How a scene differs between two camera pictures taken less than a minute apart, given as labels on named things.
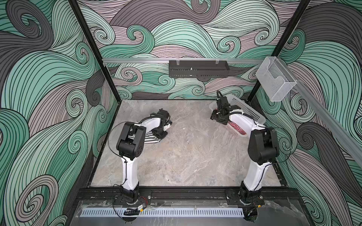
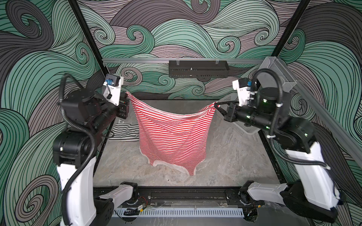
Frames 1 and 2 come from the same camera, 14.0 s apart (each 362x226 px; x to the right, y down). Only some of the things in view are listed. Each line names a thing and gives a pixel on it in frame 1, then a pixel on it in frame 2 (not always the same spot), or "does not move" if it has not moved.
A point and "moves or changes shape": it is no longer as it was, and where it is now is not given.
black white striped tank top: [151, 138] moves or changes shape
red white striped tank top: [237, 128] → [177, 140]
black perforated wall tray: [203, 70] does not move
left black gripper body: [160, 133] → [108, 112]
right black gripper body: [216, 116] → [248, 114]
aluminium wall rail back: [182, 60] does not move
